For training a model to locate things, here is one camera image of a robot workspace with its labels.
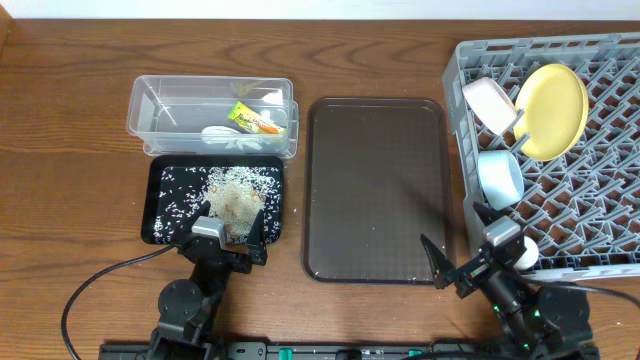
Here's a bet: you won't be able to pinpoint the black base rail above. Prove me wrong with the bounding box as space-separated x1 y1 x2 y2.
97 341 601 360

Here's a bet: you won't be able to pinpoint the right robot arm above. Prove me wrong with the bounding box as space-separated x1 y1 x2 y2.
420 203 600 359

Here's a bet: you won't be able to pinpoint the grey dishwasher rack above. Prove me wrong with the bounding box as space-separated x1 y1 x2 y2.
442 33 639 281

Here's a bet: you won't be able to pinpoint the yellow plate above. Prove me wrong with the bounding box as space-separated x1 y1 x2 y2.
513 64 589 161

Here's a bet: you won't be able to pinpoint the blue bowl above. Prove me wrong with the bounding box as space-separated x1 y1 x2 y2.
478 150 524 211

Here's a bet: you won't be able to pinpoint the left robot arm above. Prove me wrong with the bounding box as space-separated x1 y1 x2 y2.
145 202 267 360

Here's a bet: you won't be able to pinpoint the white napkin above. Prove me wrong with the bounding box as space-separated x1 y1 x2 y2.
201 125 264 151

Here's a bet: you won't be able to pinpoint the brown serving tray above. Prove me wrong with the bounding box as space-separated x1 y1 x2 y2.
302 97 453 286

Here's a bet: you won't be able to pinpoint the black waste tray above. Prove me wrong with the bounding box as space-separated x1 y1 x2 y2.
140 155 284 245

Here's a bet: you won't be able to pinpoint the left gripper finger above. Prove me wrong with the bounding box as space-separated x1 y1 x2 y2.
246 210 268 266
184 201 211 235

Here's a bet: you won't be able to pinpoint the clear plastic bin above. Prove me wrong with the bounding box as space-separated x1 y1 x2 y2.
127 75 299 159

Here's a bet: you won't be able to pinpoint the green snack wrapper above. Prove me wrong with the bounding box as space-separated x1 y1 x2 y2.
227 101 285 135

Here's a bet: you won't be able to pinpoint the rice and food scraps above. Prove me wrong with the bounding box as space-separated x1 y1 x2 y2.
144 166 283 244

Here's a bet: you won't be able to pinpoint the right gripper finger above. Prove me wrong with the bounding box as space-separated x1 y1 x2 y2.
420 234 456 290
473 202 504 226

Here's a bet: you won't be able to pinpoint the white bowl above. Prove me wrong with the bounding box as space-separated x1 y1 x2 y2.
462 77 517 135

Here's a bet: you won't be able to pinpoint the white cup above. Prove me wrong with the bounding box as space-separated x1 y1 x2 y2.
513 236 539 271

